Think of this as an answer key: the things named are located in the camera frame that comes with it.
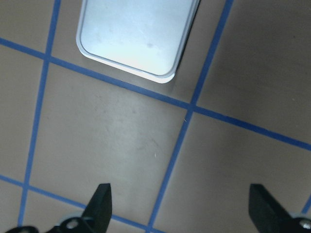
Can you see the white digital kitchen scale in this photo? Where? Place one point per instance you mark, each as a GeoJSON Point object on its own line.
{"type": "Point", "coordinates": [146, 38]}

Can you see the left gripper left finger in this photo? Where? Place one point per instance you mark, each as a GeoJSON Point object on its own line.
{"type": "Point", "coordinates": [94, 219]}

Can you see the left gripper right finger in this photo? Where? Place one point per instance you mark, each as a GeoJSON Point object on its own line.
{"type": "Point", "coordinates": [269, 216]}

